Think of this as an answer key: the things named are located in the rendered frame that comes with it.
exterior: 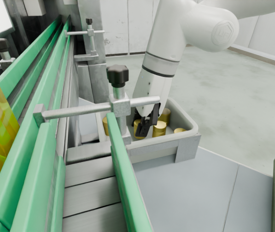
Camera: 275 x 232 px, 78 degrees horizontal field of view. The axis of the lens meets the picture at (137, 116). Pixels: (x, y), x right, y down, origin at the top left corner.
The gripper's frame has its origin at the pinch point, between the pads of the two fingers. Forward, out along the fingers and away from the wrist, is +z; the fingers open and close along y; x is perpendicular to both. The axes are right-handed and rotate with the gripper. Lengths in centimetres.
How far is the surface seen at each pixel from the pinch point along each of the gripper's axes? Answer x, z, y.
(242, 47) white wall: 334, -19, -309
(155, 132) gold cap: 3.3, -0.1, 3.1
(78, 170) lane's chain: -15.2, -3.8, 17.3
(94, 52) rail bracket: -10, -4, -49
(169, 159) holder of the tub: 5.4, 2.5, 9.7
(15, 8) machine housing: -45, -12, -67
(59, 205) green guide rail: -17.2, -5.6, 23.3
